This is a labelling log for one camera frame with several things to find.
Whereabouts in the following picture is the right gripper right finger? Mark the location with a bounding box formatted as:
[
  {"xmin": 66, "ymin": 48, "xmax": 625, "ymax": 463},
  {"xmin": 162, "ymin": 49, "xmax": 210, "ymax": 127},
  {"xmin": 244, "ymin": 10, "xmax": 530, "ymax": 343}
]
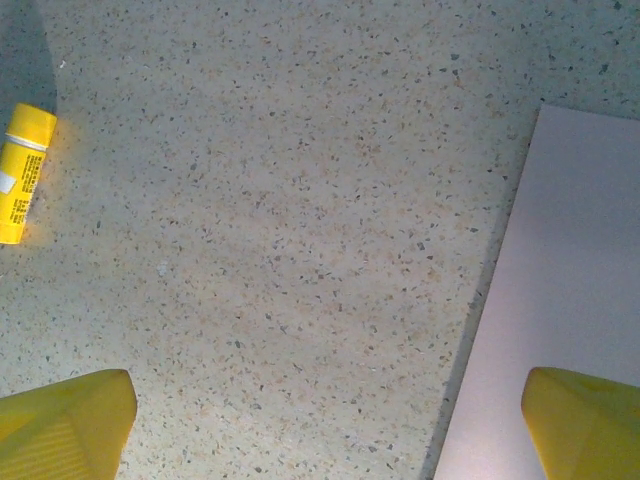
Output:
[{"xmin": 521, "ymin": 366, "xmax": 640, "ymax": 480}]

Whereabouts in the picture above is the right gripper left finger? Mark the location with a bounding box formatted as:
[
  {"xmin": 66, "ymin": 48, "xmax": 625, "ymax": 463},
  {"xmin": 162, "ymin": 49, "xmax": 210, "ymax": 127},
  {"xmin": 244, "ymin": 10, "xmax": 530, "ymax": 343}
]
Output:
[{"xmin": 0, "ymin": 368, "xmax": 139, "ymax": 480}]

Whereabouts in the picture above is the pink envelope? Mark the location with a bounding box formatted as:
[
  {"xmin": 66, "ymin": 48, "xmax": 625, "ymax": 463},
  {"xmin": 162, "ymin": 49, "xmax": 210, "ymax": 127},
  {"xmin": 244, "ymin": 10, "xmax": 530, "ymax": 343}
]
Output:
[{"xmin": 432, "ymin": 103, "xmax": 640, "ymax": 480}]

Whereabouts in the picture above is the yellow glue stick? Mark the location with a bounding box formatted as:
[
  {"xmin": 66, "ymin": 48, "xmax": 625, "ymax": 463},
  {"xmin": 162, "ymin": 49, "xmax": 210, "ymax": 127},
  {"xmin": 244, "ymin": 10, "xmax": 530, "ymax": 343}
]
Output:
[{"xmin": 0, "ymin": 139, "xmax": 49, "ymax": 246}]

